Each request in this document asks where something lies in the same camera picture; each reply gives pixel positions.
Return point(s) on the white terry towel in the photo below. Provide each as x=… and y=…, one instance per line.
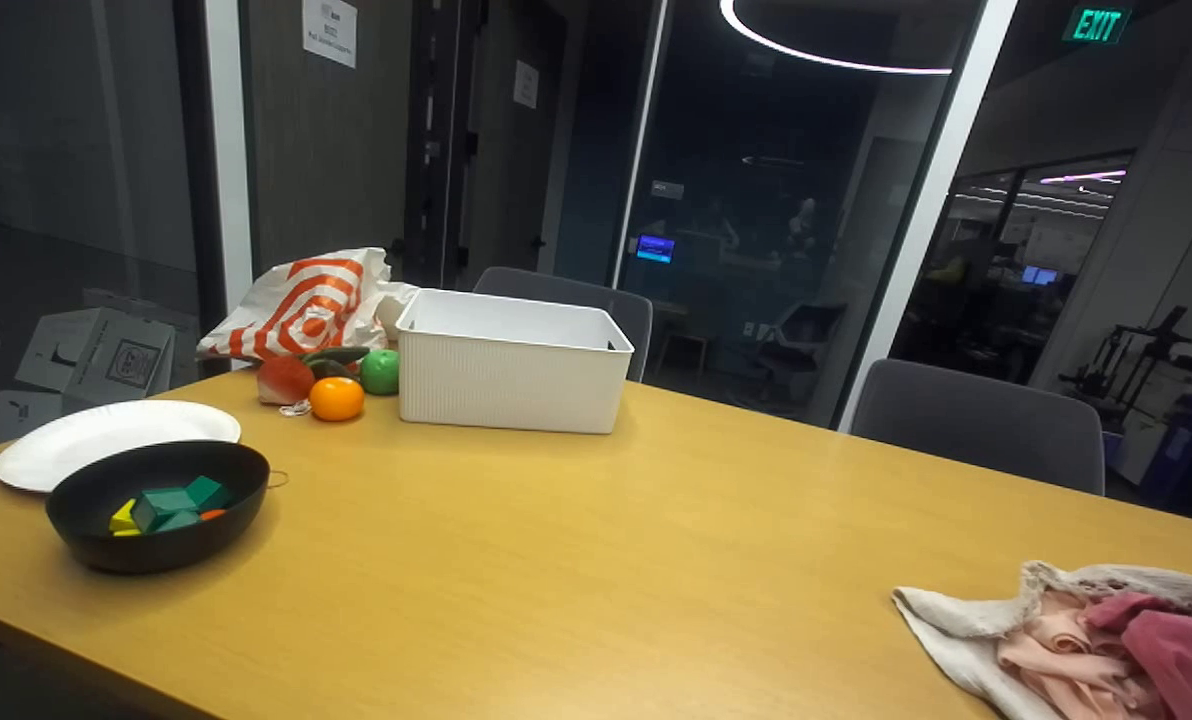
x=962, y=634

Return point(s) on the light peach shirt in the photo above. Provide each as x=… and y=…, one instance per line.
x=1071, y=664

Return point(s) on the dark pink shirt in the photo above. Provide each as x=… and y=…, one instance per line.
x=1152, y=638

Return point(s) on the white plastic bin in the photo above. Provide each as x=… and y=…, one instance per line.
x=501, y=360

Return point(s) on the green ball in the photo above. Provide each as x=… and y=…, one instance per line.
x=382, y=370

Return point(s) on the orange fruit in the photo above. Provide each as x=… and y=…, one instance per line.
x=338, y=398

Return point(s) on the red white striped bag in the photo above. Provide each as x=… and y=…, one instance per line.
x=304, y=304

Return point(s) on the red apple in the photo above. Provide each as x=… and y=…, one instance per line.
x=281, y=383

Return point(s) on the grey office chair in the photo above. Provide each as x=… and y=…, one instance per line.
x=983, y=421

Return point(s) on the green toy blocks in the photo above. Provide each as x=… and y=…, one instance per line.
x=168, y=508

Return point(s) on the black bowl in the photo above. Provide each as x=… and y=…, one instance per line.
x=85, y=502

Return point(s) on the white plate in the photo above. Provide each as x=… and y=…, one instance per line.
x=73, y=441

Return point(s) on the green exit sign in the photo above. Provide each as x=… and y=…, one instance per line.
x=1097, y=24

